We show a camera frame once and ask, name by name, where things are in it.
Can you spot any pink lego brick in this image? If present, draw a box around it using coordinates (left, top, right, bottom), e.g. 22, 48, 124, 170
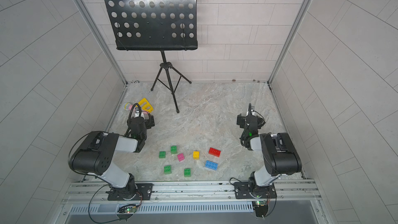
177, 153, 185, 162

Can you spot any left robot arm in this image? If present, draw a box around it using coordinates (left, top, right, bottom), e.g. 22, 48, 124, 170
68, 103, 155, 201

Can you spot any green lego brick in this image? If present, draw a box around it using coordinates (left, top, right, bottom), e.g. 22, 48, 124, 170
171, 145, 178, 154
159, 151, 166, 159
183, 168, 191, 177
164, 165, 172, 175

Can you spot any circuit board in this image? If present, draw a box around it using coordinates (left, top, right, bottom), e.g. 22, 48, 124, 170
118, 204, 138, 214
252, 201, 269, 218

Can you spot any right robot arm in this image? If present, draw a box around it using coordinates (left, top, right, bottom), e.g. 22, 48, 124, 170
237, 104, 302, 199

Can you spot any right circuit board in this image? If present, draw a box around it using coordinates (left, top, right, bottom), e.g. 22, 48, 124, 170
252, 201, 269, 218

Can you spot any pink toy microphone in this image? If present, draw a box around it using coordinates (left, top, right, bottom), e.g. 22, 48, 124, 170
123, 102, 133, 111

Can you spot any yellow lego brick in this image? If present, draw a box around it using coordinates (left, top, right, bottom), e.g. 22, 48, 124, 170
193, 151, 200, 160

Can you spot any black perforated music stand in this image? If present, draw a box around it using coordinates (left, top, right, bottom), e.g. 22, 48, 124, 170
104, 0, 198, 95

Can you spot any aluminium mounting rail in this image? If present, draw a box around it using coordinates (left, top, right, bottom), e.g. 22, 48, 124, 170
61, 179, 321, 204

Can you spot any yellow triangle toy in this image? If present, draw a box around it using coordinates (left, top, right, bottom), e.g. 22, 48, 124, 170
138, 98, 153, 113

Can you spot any red lego brick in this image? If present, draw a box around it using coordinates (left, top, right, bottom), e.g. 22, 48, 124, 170
208, 147, 221, 157

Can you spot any blue lego brick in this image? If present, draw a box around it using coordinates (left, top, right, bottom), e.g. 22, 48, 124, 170
205, 160, 218, 171

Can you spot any left circuit board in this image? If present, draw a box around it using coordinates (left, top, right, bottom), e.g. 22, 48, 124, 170
118, 204, 138, 214

